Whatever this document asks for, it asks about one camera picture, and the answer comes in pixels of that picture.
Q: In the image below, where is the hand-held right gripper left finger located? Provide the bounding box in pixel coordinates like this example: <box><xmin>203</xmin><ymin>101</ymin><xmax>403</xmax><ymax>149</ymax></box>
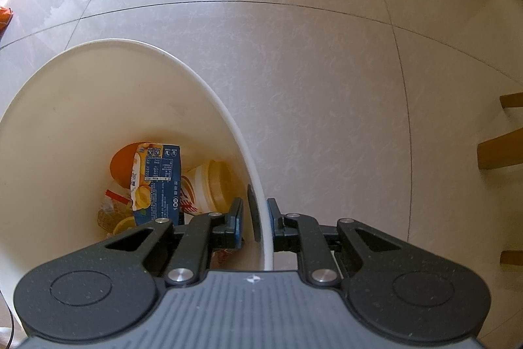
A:
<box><xmin>105</xmin><ymin>197</ymin><xmax>245</xmax><ymax>286</ymax></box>

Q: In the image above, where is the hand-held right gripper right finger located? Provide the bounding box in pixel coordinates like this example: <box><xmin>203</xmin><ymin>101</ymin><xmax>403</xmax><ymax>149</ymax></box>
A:
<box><xmin>266</xmin><ymin>199</ymin><xmax>405</xmax><ymax>286</ymax></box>

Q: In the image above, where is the red printed milk tea cup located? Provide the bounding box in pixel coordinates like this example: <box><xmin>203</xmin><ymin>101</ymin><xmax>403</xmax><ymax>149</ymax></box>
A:
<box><xmin>180</xmin><ymin>160</ymin><xmax>238</xmax><ymax>215</ymax></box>

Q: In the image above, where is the blue drink carton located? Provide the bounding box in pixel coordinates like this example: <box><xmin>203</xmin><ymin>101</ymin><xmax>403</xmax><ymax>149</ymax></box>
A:
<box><xmin>131</xmin><ymin>142</ymin><xmax>182</xmax><ymax>227</ymax></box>

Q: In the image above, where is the clear plastic wrapper red strip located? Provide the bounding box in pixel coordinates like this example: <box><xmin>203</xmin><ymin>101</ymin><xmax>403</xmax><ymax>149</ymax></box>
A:
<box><xmin>97</xmin><ymin>189</ymin><xmax>137</xmax><ymax>237</ymax></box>

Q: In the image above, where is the large white plastic bucket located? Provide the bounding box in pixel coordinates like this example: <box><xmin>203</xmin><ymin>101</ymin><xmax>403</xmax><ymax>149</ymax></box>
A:
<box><xmin>0</xmin><ymin>38</ymin><xmax>275</xmax><ymax>272</ymax></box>

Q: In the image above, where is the black cable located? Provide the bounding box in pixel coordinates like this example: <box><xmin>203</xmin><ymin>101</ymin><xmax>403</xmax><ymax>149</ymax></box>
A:
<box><xmin>0</xmin><ymin>292</ymin><xmax>16</xmax><ymax>349</ymax></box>

